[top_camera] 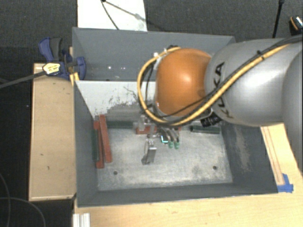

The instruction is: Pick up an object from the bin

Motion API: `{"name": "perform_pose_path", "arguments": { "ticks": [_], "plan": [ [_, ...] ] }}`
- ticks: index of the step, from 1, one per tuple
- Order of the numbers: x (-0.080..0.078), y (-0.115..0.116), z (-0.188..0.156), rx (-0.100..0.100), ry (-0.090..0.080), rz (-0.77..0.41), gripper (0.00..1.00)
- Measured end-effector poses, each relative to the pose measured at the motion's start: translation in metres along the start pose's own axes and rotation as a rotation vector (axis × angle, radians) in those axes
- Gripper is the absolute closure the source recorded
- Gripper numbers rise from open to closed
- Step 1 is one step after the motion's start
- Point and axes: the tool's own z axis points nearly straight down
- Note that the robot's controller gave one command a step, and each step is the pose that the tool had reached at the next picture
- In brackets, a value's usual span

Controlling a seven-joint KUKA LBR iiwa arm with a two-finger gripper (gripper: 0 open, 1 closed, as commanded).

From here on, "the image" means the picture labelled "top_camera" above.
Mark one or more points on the pale wood flat board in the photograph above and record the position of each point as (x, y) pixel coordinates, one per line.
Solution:
(53, 138)

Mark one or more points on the grey metal bin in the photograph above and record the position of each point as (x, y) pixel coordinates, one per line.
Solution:
(165, 164)

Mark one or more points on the dark green flat block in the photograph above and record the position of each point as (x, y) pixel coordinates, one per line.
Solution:
(95, 145)
(119, 124)
(206, 129)

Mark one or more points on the black cylinder on white bracket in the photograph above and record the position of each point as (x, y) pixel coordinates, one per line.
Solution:
(210, 120)

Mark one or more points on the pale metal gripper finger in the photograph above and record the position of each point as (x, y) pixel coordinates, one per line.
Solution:
(145, 156)
(152, 154)

